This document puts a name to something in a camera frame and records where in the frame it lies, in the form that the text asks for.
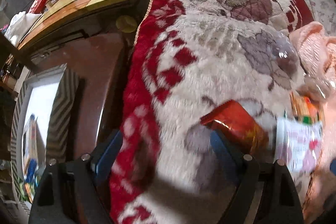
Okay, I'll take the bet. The white pink strawberry packet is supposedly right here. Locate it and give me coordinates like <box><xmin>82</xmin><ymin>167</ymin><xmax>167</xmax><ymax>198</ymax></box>
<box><xmin>274</xmin><ymin>117</ymin><xmax>322</xmax><ymax>173</ymax></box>

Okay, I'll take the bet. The clear bag red fruit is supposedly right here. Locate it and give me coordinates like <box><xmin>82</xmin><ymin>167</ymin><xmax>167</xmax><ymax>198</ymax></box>
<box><xmin>272</xmin><ymin>32</ymin><xmax>300</xmax><ymax>79</ymax></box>

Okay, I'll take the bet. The red gift box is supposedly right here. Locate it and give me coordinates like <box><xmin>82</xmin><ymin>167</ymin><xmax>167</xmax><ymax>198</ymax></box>
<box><xmin>29</xmin><ymin>0</ymin><xmax>49</xmax><ymax>14</ymax></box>

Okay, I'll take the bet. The dark green cracker packet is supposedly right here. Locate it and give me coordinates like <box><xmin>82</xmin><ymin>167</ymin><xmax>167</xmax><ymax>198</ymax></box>
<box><xmin>19</xmin><ymin>179</ymin><xmax>35</xmax><ymax>203</ymax></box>

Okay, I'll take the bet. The striped cardboard tray box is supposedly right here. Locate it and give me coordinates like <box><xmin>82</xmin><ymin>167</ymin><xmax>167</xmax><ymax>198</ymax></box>
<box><xmin>10</xmin><ymin>64</ymin><xmax>79</xmax><ymax>217</ymax></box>

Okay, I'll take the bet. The blue white biscuit pack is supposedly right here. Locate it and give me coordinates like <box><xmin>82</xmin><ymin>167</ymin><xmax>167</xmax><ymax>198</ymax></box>
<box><xmin>22</xmin><ymin>114</ymin><xmax>38</xmax><ymax>183</ymax></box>

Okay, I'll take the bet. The white plastic bag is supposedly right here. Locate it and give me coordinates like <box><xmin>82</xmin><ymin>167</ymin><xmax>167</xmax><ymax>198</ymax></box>
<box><xmin>4</xmin><ymin>11</ymin><xmax>42</xmax><ymax>47</ymax></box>

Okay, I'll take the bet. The pink fringed cloth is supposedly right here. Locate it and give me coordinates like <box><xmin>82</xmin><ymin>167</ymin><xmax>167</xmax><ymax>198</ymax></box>
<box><xmin>289</xmin><ymin>22</ymin><xmax>335</xmax><ymax>223</ymax></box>

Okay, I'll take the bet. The red snack packet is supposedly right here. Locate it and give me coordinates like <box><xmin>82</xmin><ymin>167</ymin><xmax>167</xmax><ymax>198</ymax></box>
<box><xmin>200</xmin><ymin>100</ymin><xmax>269</xmax><ymax>155</ymax></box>

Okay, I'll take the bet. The red floral plush blanket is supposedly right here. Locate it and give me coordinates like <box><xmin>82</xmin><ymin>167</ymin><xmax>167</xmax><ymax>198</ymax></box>
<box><xmin>109</xmin><ymin>0</ymin><xmax>313</xmax><ymax>223</ymax></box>

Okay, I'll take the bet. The floral bedsheet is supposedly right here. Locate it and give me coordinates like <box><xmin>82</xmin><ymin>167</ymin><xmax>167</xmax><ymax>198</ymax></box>
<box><xmin>308</xmin><ymin>0</ymin><xmax>336</xmax><ymax>36</ymax></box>

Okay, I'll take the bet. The green rice cracker packet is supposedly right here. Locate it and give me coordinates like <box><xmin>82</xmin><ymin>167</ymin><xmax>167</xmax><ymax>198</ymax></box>
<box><xmin>290</xmin><ymin>92</ymin><xmax>325</xmax><ymax>124</ymax></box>

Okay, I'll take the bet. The clear bag brown snack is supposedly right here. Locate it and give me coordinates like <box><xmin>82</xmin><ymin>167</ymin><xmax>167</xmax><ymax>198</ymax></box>
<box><xmin>300</xmin><ymin>75</ymin><xmax>335</xmax><ymax>102</ymax></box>

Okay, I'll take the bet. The dark wooden chair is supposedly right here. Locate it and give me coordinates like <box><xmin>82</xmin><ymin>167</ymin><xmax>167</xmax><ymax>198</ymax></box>
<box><xmin>0</xmin><ymin>32</ymin><xmax>132</xmax><ymax>162</ymax></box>

